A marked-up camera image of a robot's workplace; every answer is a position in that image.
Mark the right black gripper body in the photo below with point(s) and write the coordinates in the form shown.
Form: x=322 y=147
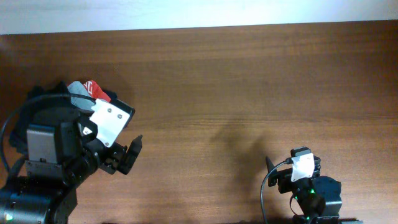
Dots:
x=286 y=186

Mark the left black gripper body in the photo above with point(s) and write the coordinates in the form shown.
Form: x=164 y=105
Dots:
x=116 y=158

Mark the black Nike t-shirt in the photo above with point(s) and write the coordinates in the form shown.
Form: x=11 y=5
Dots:
x=18 y=137

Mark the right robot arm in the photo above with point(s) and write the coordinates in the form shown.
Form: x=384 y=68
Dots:
x=319 y=197

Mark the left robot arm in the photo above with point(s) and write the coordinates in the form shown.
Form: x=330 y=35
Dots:
x=41 y=186

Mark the navy blue folded garment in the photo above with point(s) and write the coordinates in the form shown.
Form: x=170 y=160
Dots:
x=112 y=95

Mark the red printed t-shirt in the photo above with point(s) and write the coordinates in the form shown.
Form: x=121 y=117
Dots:
x=95 y=91

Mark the grey crumpled t-shirt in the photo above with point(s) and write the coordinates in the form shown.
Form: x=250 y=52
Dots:
x=77 y=88

